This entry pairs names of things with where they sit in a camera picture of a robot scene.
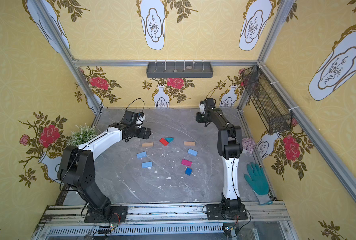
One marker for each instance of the magenta rectangular block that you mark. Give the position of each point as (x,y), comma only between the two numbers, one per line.
(186,163)

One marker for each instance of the pink flower bouquet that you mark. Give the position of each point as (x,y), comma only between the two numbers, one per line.
(248,145)

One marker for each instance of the teal work glove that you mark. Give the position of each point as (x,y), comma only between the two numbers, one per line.
(258,182)

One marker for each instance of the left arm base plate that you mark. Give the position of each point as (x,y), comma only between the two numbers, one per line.
(112,214)

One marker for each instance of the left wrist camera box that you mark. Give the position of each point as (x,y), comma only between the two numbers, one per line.
(133,119)

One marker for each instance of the right light blue block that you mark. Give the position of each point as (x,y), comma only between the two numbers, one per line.
(192,152)

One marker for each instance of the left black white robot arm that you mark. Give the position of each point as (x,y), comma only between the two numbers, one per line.
(77,167)

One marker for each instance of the upper left light blue block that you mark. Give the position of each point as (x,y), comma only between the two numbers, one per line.
(142,155)

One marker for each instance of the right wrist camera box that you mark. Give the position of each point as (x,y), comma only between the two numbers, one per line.
(206,105)

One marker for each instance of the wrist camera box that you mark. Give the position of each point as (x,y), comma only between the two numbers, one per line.
(206,105)
(133,119)

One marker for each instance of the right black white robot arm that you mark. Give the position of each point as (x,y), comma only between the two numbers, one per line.
(229,146)

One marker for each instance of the light blue block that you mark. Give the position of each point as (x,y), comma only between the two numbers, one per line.
(192,152)
(147,164)
(142,155)

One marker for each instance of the black wire mesh basket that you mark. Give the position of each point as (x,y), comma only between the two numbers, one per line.
(272,110)

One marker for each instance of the dark blue square block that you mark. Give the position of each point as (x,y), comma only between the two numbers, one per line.
(188,171)

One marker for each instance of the teal triangular block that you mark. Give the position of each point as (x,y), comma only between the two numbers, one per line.
(169,139)

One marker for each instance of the lower left light blue block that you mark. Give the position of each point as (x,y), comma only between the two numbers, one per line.
(147,164)

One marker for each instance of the potted white green plant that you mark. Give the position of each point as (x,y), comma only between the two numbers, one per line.
(82,135)

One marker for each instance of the natural wood block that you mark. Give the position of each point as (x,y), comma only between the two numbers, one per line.
(186,143)
(147,145)

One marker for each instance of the red rectangular block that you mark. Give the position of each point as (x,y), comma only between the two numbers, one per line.
(164,141)

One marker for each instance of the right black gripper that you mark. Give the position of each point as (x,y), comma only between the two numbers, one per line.
(200,117)

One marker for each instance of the grey wall shelf tray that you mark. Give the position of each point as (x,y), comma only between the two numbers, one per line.
(179,69)

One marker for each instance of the aluminium front rail frame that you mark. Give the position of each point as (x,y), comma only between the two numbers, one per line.
(254,222)

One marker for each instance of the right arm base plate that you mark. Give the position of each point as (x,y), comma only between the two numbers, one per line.
(217,212)

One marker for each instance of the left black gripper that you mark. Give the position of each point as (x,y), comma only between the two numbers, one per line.
(145,132)

